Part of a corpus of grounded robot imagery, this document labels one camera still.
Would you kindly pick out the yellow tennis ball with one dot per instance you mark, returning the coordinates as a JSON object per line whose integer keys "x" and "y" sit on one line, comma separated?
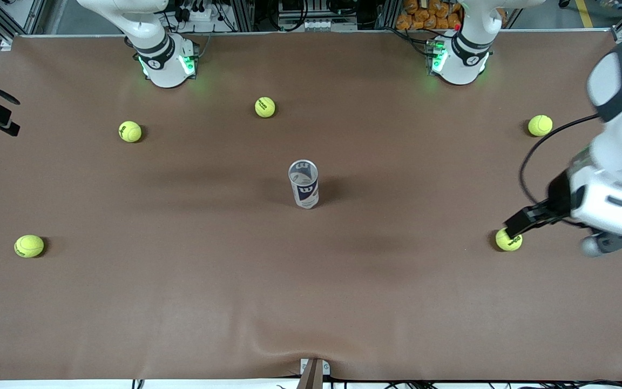
{"x": 540, "y": 125}
{"x": 511, "y": 244}
{"x": 29, "y": 246}
{"x": 264, "y": 107}
{"x": 129, "y": 131}

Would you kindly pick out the grey metal camera bracket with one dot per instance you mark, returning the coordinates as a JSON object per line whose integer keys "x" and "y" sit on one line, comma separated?
{"x": 315, "y": 373}

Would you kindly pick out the brown table mat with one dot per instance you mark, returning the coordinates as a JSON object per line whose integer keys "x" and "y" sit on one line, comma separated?
{"x": 311, "y": 302}

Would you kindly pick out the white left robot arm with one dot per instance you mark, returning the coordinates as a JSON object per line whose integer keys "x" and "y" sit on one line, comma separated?
{"x": 465, "y": 65}

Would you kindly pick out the silver aluminium frame post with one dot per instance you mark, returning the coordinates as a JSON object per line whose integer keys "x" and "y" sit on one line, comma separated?
{"x": 243, "y": 15}
{"x": 387, "y": 13}

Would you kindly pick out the clear tennis ball can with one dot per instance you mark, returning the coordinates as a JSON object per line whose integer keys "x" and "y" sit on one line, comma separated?
{"x": 304, "y": 197}

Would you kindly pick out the white terminal block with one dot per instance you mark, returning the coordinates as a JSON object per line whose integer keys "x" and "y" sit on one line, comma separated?
{"x": 330, "y": 25}

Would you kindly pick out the orange packets pile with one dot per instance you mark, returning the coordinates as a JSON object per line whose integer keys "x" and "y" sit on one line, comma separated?
{"x": 424, "y": 16}

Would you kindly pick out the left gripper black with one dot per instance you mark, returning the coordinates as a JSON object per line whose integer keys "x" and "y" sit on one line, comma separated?
{"x": 558, "y": 198}

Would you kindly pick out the white power strip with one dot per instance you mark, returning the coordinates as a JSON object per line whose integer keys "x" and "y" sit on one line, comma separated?
{"x": 197, "y": 15}

